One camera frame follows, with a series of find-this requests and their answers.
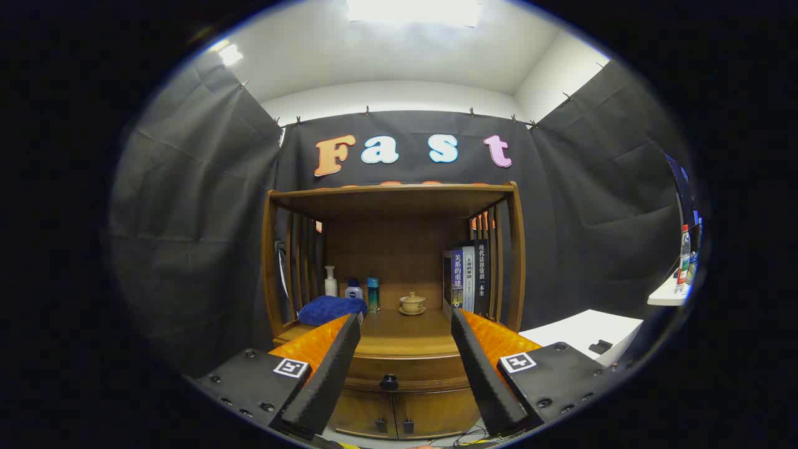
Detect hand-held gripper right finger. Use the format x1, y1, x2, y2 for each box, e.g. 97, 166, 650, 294
450, 307, 632, 437

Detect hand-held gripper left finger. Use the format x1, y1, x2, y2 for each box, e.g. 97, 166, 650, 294
190, 314, 362, 440

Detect wooden drawer with black knob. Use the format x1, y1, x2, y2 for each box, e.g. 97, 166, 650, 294
342, 353, 473, 393

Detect wooden cabinet door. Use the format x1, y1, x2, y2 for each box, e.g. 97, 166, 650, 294
327, 388, 397, 439
393, 388, 481, 439

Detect wooden countertop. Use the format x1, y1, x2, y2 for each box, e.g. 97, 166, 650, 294
273, 309, 521, 361

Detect wooden cabinet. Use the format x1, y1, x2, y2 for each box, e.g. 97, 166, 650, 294
261, 181, 527, 440

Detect blue folded towel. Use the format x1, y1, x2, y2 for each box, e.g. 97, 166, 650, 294
298, 296, 368, 327

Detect book with white spine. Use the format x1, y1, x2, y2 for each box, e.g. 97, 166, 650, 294
462, 246, 476, 314

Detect book with black spine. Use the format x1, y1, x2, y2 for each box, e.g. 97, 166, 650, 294
474, 239, 491, 317

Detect book with blue spine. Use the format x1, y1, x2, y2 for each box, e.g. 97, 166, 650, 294
443, 249, 465, 320

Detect white side shelf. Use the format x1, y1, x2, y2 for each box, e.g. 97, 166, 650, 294
647, 274, 693, 306

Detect black backdrop cloth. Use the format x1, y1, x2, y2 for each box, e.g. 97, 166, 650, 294
109, 53, 699, 375

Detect clear water bottle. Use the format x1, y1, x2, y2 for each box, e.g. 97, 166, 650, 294
678, 224, 691, 294

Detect ceiling light panel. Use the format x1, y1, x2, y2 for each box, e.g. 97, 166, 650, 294
346, 0, 484, 29

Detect black floor cables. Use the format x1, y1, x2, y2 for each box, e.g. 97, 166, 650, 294
452, 427, 493, 447

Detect white box with black handles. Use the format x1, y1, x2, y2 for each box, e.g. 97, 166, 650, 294
519, 309, 644, 369

